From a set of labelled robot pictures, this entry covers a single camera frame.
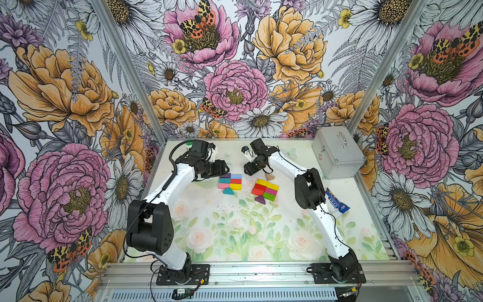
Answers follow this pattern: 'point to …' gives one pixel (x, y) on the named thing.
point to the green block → (269, 196)
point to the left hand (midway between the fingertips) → (222, 175)
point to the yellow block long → (262, 182)
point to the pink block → (223, 185)
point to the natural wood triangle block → (269, 177)
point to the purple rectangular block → (226, 175)
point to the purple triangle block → (260, 199)
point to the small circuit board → (181, 293)
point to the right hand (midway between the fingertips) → (251, 171)
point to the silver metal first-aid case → (338, 152)
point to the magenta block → (270, 191)
